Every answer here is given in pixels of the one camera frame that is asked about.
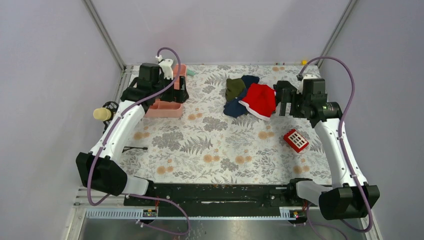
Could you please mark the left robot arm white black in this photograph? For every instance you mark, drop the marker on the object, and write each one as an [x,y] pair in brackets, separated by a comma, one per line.
[160,87]

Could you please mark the red white grid block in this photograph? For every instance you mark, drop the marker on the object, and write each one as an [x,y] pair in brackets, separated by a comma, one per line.
[295,140]

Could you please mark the red underwear white trim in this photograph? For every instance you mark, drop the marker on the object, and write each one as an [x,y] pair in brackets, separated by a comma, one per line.
[260,101]

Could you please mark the navy blue underwear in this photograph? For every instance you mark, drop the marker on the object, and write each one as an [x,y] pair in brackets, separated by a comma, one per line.
[233,108]

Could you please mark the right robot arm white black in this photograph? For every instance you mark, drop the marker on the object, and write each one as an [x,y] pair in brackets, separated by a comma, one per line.
[350,195]

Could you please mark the olive green underwear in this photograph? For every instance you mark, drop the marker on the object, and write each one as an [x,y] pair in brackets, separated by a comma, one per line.
[234,87]

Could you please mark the microphone with foam cover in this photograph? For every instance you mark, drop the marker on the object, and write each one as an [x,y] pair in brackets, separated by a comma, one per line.
[105,114]

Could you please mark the pink divided organizer tray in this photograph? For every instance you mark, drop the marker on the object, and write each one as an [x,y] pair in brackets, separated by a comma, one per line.
[165,109]

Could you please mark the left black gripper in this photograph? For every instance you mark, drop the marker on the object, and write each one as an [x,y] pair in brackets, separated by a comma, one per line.
[179,95]

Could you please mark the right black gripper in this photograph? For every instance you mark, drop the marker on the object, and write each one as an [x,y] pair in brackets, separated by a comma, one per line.
[289,96]

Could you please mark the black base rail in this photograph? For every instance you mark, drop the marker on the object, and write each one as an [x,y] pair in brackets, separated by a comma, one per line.
[217,200]

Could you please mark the floral patterned table mat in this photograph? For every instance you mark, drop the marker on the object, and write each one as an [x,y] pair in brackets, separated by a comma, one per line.
[206,146]

